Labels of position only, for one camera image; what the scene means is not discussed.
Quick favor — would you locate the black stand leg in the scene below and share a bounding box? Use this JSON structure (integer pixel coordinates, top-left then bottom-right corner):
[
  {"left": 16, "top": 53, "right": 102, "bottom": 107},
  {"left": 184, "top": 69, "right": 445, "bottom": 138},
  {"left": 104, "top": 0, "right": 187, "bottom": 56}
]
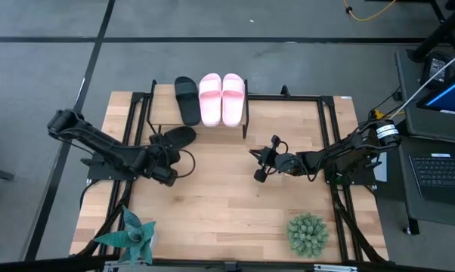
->
[{"left": 407, "top": 0, "right": 455, "bottom": 63}]

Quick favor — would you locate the pink slide sandal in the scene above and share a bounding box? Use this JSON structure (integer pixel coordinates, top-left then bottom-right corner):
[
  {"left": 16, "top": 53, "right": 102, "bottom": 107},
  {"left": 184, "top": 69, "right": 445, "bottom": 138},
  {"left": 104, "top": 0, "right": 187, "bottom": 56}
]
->
[
  {"left": 198, "top": 73, "right": 224, "bottom": 128},
  {"left": 221, "top": 73, "right": 246, "bottom": 128}
]

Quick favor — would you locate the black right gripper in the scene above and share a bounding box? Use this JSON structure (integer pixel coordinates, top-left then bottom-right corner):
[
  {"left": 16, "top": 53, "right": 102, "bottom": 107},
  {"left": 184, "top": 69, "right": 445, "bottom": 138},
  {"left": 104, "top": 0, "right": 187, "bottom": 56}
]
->
[{"left": 249, "top": 134, "right": 291, "bottom": 184}]

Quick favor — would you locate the dark monitor with blue streak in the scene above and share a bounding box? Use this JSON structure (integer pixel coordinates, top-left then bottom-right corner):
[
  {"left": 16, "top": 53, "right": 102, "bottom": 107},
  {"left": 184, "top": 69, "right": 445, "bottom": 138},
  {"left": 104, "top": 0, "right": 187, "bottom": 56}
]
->
[{"left": 416, "top": 63, "right": 455, "bottom": 118}]

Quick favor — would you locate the black laptop keyboard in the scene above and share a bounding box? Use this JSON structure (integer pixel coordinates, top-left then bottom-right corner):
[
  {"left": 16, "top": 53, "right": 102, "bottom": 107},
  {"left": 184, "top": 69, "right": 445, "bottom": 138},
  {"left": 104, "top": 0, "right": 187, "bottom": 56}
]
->
[{"left": 408, "top": 153, "right": 455, "bottom": 208}]

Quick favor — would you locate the silver metal bracket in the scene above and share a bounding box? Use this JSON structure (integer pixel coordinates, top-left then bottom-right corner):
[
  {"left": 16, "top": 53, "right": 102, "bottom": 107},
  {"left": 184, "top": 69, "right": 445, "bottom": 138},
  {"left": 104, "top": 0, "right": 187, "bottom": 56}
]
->
[{"left": 312, "top": 263, "right": 359, "bottom": 272}]

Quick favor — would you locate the wooden shelf with black frame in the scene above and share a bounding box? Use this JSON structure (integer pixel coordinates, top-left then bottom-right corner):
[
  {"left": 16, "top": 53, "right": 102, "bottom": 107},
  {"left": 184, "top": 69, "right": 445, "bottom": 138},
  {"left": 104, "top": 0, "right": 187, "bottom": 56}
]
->
[{"left": 147, "top": 78, "right": 250, "bottom": 140}]

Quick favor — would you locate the yellow cable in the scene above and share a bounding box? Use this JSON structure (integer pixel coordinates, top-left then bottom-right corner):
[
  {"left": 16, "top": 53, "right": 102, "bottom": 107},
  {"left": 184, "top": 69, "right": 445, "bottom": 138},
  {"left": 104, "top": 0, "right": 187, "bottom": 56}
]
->
[{"left": 342, "top": 0, "right": 398, "bottom": 23}]

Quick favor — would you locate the teal spiky artificial plant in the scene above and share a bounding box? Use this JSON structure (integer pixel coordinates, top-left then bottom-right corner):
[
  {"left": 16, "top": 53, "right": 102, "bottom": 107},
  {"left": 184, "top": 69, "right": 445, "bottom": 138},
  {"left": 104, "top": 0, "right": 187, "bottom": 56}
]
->
[{"left": 93, "top": 206, "right": 157, "bottom": 267}]

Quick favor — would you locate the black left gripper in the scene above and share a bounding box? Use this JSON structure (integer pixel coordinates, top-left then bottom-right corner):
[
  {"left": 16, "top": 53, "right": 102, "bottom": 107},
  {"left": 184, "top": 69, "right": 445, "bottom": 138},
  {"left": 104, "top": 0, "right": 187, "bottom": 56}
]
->
[{"left": 146, "top": 134, "right": 182, "bottom": 188}]

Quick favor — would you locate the round green potted succulent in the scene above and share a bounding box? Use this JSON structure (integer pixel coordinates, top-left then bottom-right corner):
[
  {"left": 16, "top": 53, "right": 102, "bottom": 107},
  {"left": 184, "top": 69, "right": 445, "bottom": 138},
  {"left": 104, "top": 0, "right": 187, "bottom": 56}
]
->
[{"left": 286, "top": 212, "right": 330, "bottom": 260}]

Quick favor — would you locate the black power adapter with label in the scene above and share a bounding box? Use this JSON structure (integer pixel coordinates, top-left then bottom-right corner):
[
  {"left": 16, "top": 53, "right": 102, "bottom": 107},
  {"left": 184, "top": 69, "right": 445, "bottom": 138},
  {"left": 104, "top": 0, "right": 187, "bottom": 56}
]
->
[{"left": 419, "top": 51, "right": 455, "bottom": 90}]

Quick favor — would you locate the black slide sandal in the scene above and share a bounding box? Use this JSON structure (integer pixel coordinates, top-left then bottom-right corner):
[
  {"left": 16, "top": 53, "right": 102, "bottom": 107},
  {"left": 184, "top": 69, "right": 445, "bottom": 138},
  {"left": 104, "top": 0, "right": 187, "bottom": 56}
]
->
[
  {"left": 174, "top": 76, "right": 203, "bottom": 127},
  {"left": 162, "top": 125, "right": 197, "bottom": 151}
]

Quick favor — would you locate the white cable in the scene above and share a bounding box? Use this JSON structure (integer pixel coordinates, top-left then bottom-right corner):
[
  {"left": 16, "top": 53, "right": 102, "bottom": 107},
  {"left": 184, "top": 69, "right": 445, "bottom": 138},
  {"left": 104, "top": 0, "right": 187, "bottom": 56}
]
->
[{"left": 399, "top": 45, "right": 455, "bottom": 111}]

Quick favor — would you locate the black aluminium table frame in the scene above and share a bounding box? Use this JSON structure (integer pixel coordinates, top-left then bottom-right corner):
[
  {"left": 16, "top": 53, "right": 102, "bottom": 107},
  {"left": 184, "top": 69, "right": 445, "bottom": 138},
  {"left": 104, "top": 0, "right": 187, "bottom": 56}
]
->
[{"left": 0, "top": 85, "right": 455, "bottom": 272}]

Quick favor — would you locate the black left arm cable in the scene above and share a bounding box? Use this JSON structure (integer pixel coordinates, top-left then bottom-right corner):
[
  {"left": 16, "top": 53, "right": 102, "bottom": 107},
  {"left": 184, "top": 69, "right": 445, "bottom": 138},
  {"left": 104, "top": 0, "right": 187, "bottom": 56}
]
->
[{"left": 175, "top": 148, "right": 197, "bottom": 179}]

